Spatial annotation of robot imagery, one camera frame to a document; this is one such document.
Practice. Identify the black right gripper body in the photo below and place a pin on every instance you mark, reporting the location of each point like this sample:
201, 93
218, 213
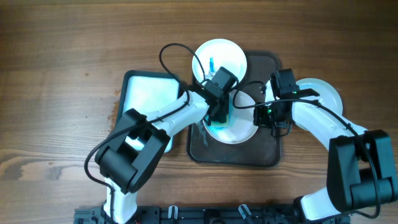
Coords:
268, 116

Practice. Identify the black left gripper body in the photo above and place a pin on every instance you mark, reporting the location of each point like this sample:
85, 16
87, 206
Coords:
224, 109

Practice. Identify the white plate with blue smear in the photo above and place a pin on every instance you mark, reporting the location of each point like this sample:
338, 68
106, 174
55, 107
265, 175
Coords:
240, 126

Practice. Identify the white plate with blue streak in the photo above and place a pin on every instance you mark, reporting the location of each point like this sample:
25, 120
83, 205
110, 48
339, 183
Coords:
217, 53

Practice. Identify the green yellow sponge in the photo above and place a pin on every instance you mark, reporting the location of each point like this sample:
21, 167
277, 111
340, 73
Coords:
217, 124

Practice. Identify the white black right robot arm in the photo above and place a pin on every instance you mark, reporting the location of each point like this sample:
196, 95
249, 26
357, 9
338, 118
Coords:
361, 174

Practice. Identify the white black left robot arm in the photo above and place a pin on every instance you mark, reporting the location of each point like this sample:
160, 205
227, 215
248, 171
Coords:
127, 158

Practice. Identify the dark brown serving tray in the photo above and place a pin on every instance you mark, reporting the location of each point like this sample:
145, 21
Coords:
261, 150

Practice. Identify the dark green soapy water tray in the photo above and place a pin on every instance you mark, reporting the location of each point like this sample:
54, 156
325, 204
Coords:
147, 92

